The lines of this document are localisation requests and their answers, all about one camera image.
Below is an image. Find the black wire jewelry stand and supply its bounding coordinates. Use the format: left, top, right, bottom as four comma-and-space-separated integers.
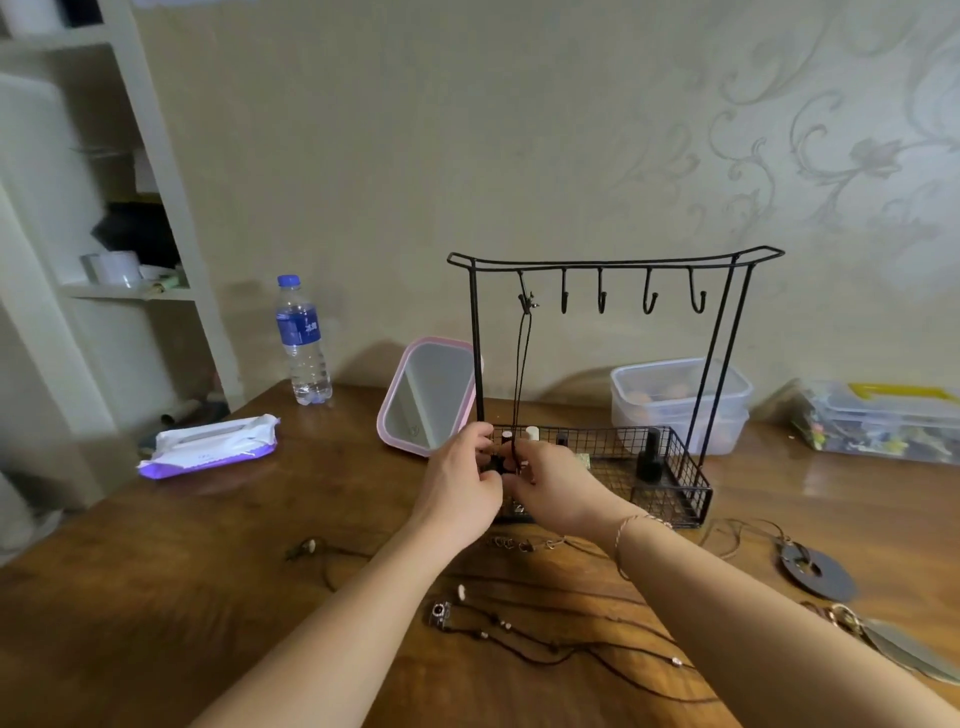
446, 245, 787, 532

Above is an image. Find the white shelf unit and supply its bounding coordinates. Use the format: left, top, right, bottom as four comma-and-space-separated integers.
0, 0, 246, 564

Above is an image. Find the person's right forearm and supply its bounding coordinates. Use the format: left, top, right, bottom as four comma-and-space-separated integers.
614, 513, 960, 728

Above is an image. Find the person's right hand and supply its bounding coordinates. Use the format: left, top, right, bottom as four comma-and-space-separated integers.
503, 437, 640, 554

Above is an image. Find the metal feather pendant necklace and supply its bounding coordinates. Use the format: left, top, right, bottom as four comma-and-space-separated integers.
800, 599, 960, 688

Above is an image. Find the thin cord bracelet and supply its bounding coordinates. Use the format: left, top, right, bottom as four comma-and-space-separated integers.
612, 512, 674, 581

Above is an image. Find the white purple wet wipes pack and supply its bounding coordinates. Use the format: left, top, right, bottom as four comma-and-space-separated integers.
136, 413, 281, 481

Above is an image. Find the person's left forearm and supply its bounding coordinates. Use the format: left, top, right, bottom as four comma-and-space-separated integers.
191, 517, 466, 728

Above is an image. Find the pink framed mirror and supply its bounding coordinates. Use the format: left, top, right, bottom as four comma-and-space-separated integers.
375, 336, 485, 459

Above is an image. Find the flower pendant black cord necklace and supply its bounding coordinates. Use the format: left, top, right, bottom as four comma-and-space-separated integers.
512, 290, 538, 478

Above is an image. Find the clear water bottle blue cap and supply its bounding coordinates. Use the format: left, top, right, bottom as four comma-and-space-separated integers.
274, 273, 334, 408

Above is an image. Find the brown oval pendant chain necklace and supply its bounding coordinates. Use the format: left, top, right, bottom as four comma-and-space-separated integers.
487, 532, 616, 560

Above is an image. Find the shell pendant cord necklace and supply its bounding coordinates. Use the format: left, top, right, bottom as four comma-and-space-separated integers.
283, 535, 376, 595

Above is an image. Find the clear storage box yellow handle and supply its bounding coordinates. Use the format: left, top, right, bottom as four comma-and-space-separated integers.
791, 380, 960, 466

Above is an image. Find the person's left hand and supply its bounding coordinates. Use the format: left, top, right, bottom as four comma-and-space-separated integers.
404, 421, 505, 560

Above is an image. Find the black bag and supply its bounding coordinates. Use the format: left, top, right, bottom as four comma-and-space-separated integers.
91, 199, 183, 269

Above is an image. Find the grey disc pendant necklace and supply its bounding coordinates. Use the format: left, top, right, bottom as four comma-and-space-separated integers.
701, 515, 859, 604

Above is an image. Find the dark beaded cord necklace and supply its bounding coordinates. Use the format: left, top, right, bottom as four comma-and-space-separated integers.
428, 583, 723, 706

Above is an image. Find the clear plastic food container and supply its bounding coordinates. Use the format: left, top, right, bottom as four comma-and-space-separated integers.
613, 408, 750, 457
609, 358, 754, 421

